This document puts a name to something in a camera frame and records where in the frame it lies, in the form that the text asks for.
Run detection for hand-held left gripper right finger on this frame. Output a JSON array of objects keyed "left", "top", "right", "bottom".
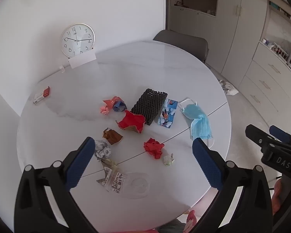
[{"left": 192, "top": 137, "right": 273, "bottom": 233}]

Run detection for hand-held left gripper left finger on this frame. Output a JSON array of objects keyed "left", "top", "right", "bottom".
[{"left": 14, "top": 136, "right": 97, "bottom": 233}]

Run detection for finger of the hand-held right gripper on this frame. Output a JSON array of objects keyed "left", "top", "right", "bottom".
[
  {"left": 269, "top": 125, "right": 291, "bottom": 147},
  {"left": 245, "top": 124, "right": 279, "bottom": 148}
]

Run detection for grey paper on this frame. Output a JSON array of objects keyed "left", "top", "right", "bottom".
[{"left": 94, "top": 139, "right": 112, "bottom": 161}]

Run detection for red paper wrapper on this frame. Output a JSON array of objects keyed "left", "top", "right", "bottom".
[{"left": 116, "top": 110, "right": 146, "bottom": 134}]

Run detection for person's right hand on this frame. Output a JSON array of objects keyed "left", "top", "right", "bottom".
[{"left": 272, "top": 178, "right": 291, "bottom": 215}]

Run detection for labelled plastic wrapper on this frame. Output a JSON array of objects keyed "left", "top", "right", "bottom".
[{"left": 96, "top": 159, "right": 126, "bottom": 195}]

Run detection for small white crumpled paper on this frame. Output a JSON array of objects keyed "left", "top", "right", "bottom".
[{"left": 163, "top": 153, "right": 175, "bottom": 167}]

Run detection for blue face mask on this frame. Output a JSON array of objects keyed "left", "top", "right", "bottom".
[{"left": 179, "top": 97, "right": 214, "bottom": 147}]

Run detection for brown foil wrapper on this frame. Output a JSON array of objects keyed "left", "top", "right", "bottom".
[{"left": 102, "top": 128, "right": 123, "bottom": 145}]

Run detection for white cloth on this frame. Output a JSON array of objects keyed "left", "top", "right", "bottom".
[{"left": 219, "top": 80, "right": 239, "bottom": 96}]

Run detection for beige drawer cabinet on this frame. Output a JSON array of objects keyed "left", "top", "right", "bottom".
[{"left": 238, "top": 41, "right": 291, "bottom": 127}]

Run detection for red crumpled paper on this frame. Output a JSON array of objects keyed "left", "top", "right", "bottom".
[{"left": 144, "top": 138, "right": 165, "bottom": 160}]

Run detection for pink garment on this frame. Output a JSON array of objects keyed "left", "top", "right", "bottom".
[{"left": 184, "top": 210, "right": 197, "bottom": 233}]

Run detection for clear plastic tray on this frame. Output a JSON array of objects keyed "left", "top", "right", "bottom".
[{"left": 122, "top": 172, "right": 151, "bottom": 199}]

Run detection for blue patterned packet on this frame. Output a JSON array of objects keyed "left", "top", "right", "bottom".
[{"left": 158, "top": 98, "right": 178, "bottom": 128}]

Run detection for pink crumpled wrapper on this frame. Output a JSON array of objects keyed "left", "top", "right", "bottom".
[{"left": 100, "top": 97, "right": 122, "bottom": 114}]

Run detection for person's grey trousers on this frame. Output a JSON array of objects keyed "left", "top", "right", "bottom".
[{"left": 158, "top": 220, "right": 185, "bottom": 233}]

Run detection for blue crumpled paper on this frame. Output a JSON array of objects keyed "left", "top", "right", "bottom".
[{"left": 113, "top": 101, "right": 127, "bottom": 112}]

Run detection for small red white box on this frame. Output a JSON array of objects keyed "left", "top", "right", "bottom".
[{"left": 33, "top": 86, "right": 51, "bottom": 104}]

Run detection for white dish rack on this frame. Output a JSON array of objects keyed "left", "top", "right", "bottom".
[{"left": 273, "top": 42, "right": 289, "bottom": 60}]

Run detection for black corrugated foam block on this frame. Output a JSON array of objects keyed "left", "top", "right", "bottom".
[{"left": 131, "top": 89, "right": 168, "bottom": 126}]

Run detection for tall beige cabinet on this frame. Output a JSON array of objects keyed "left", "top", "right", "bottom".
[{"left": 166, "top": 0, "right": 268, "bottom": 78}]

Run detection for white card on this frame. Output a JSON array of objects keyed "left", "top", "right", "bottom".
[{"left": 68, "top": 51, "right": 97, "bottom": 69}]

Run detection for grey chair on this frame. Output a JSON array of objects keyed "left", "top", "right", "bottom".
[{"left": 153, "top": 30, "right": 209, "bottom": 63}]

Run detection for round silver wall clock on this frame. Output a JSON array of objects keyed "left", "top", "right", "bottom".
[{"left": 61, "top": 23, "right": 96, "bottom": 58}]

